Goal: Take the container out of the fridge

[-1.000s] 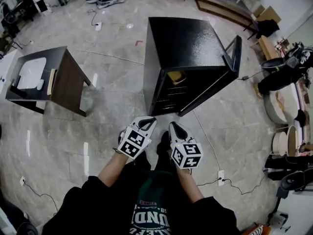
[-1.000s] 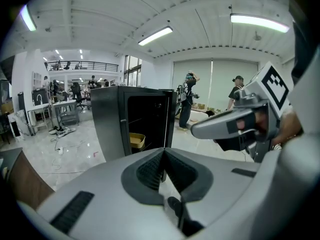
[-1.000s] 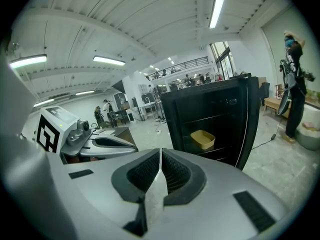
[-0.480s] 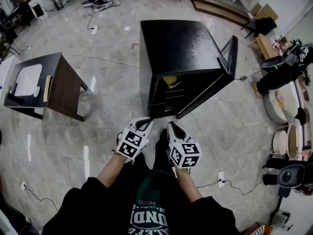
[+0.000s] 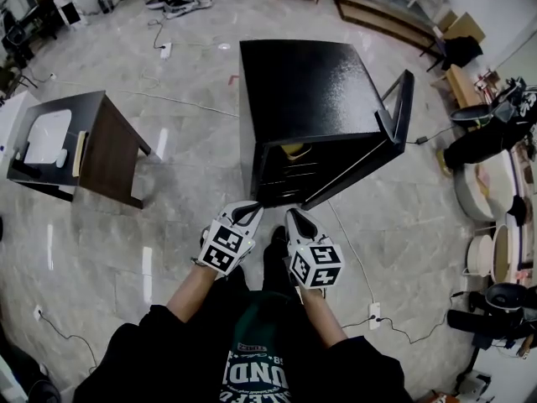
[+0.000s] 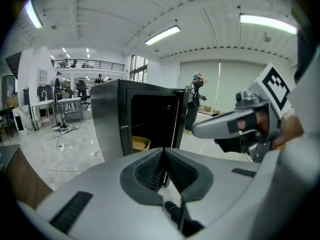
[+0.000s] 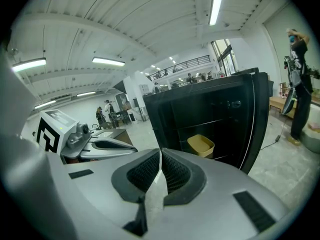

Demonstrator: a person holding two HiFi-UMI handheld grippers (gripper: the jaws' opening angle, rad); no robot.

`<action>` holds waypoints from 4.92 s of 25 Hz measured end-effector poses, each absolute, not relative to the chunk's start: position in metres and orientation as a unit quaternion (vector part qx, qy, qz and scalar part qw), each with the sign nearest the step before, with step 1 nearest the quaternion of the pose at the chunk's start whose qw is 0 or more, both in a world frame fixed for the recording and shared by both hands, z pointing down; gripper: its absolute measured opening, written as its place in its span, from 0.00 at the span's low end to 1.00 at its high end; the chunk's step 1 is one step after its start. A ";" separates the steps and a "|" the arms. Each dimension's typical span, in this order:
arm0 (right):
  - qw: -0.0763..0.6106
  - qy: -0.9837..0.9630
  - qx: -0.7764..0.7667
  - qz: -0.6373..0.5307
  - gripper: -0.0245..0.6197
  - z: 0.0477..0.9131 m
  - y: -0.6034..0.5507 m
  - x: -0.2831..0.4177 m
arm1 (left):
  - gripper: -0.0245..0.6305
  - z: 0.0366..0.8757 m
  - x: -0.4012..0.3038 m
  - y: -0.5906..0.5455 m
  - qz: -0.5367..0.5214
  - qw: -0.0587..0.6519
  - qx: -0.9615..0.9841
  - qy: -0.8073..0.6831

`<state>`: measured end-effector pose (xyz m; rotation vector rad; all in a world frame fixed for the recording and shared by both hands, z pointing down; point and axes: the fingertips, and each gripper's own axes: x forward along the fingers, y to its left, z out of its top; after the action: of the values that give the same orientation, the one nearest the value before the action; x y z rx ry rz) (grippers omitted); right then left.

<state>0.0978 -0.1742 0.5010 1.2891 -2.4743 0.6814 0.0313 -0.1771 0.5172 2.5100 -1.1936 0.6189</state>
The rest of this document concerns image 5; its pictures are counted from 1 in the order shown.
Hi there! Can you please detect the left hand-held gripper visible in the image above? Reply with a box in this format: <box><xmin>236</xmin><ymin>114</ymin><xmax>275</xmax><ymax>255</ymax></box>
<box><xmin>199</xmin><ymin>201</ymin><xmax>264</xmax><ymax>276</ymax></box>

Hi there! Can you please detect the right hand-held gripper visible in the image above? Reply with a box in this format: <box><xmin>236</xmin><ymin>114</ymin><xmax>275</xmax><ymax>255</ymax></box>
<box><xmin>285</xmin><ymin>208</ymin><xmax>345</xmax><ymax>288</ymax></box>

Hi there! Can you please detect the yellow object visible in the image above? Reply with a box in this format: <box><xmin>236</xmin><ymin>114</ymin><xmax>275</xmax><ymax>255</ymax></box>
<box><xmin>279</xmin><ymin>142</ymin><xmax>314</xmax><ymax>162</ymax></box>

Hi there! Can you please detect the tall black cabinet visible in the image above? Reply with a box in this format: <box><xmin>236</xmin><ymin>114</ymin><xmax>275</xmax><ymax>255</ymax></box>
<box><xmin>238</xmin><ymin>39</ymin><xmax>415</xmax><ymax>212</ymax></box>

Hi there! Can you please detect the person's right forearm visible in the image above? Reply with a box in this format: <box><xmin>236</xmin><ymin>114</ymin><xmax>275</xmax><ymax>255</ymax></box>
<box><xmin>299</xmin><ymin>287</ymin><xmax>348</xmax><ymax>348</ymax></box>

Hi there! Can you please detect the person's left forearm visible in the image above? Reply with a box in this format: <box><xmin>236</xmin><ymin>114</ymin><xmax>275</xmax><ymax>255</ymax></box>
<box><xmin>165</xmin><ymin>264</ymin><xmax>228</xmax><ymax>323</ymax></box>

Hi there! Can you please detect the person's right leg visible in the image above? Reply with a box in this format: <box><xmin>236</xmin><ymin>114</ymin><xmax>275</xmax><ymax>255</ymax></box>
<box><xmin>261</xmin><ymin>224</ymin><xmax>295</xmax><ymax>298</ymax></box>

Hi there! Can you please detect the person's torso in dark clothing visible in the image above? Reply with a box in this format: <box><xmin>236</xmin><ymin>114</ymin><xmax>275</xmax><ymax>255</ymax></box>
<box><xmin>73</xmin><ymin>266</ymin><xmax>414</xmax><ymax>403</ymax></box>

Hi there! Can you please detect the dark wooden desk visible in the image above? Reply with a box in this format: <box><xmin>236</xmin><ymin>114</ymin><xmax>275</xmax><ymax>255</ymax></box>
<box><xmin>6</xmin><ymin>90</ymin><xmax>153</xmax><ymax>210</ymax></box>

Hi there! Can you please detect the small white round basket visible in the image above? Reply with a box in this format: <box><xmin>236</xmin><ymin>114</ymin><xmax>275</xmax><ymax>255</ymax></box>
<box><xmin>466</xmin><ymin>233</ymin><xmax>493</xmax><ymax>278</ymax></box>

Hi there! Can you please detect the grey round tub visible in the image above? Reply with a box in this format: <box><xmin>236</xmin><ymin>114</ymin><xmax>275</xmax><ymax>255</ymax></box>
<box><xmin>453</xmin><ymin>157</ymin><xmax>516</xmax><ymax>222</ymax></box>

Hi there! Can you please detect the black round pan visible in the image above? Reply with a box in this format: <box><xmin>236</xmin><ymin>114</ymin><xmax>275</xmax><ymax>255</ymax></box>
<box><xmin>450</xmin><ymin>104</ymin><xmax>493</xmax><ymax>126</ymax></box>

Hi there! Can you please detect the large white round basket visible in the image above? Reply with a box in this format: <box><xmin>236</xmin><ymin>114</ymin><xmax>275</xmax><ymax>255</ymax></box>
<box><xmin>491</xmin><ymin>223</ymin><xmax>524</xmax><ymax>287</ymax></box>

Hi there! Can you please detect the white rectangular tray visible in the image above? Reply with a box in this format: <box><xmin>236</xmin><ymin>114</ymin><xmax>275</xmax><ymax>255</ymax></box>
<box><xmin>23</xmin><ymin>109</ymin><xmax>73</xmax><ymax>166</ymax></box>

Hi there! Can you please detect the black fan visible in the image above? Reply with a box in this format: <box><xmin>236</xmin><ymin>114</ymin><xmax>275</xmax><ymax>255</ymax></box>
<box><xmin>484</xmin><ymin>282</ymin><xmax>529</xmax><ymax>313</ymax></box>

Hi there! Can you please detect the light wooden stool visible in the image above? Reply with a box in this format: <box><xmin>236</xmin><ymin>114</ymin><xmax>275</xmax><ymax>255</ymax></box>
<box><xmin>430</xmin><ymin>64</ymin><xmax>484</xmax><ymax>109</ymax></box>

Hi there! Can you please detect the pile of shoes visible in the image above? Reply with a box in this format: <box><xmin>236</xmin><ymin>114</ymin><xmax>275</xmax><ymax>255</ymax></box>
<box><xmin>144</xmin><ymin>0</ymin><xmax>215</xmax><ymax>20</ymax></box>

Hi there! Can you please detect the black stand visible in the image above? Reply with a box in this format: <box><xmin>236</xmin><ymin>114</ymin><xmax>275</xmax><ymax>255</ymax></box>
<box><xmin>11</xmin><ymin>152</ymin><xmax>44</xmax><ymax>181</ymax></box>

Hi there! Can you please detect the low wooden bench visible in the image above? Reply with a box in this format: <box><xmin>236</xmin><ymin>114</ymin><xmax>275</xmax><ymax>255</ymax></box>
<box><xmin>332</xmin><ymin>0</ymin><xmax>446</xmax><ymax>59</ymax></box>

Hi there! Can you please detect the black garment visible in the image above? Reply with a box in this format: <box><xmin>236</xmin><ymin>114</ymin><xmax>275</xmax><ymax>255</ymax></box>
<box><xmin>441</xmin><ymin>35</ymin><xmax>484</xmax><ymax>71</ymax></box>

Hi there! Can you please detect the white cabinet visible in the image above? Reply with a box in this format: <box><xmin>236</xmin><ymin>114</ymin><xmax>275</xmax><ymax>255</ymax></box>
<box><xmin>0</xmin><ymin>90</ymin><xmax>41</xmax><ymax>164</ymax></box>

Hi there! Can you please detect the brown cardboard sheet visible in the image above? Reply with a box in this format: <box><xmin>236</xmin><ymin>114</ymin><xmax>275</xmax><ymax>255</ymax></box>
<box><xmin>435</xmin><ymin>10</ymin><xmax>488</xmax><ymax>44</ymax></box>

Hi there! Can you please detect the white power cable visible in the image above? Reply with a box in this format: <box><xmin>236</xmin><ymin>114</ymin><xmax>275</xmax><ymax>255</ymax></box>
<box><xmin>326</xmin><ymin>201</ymin><xmax>377</xmax><ymax>306</ymax></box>

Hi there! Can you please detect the black power cable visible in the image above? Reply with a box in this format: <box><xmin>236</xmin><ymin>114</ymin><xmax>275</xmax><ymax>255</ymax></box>
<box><xmin>341</xmin><ymin>294</ymin><xmax>463</xmax><ymax>345</ymax></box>

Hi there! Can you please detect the black thin cable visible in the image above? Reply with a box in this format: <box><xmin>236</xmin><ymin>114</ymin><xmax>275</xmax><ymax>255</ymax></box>
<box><xmin>39</xmin><ymin>312</ymin><xmax>99</xmax><ymax>369</ymax></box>

